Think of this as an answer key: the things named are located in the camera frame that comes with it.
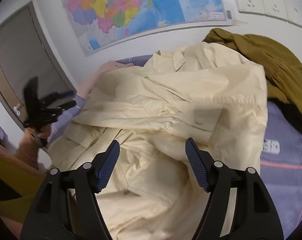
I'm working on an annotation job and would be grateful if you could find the grey wooden door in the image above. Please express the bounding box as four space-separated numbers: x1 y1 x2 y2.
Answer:
0 3 75 128

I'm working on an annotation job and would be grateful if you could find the olive brown jacket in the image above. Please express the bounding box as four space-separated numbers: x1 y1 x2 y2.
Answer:
204 28 302 115

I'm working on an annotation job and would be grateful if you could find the person left hand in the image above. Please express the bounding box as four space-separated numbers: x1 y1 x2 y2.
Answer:
14 125 51 170

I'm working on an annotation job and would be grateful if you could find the white wall switch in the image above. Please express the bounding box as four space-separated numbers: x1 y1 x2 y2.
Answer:
284 0 302 28

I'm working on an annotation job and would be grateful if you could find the white wall socket middle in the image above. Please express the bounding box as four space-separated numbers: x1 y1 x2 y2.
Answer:
263 0 287 20

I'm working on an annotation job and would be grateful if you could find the colourful wall map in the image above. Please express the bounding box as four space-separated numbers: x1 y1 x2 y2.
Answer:
61 0 235 55

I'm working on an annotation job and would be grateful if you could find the white care label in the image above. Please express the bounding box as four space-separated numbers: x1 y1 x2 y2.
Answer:
263 139 280 154

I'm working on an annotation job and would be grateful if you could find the cream beige jacket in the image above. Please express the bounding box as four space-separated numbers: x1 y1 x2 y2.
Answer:
47 42 269 240

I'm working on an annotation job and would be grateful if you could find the folded pink garment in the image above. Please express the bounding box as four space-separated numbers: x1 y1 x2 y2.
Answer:
76 61 134 99

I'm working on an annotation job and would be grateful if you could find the purple plaid bed sheet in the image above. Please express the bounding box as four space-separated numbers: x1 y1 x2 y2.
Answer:
47 55 302 238

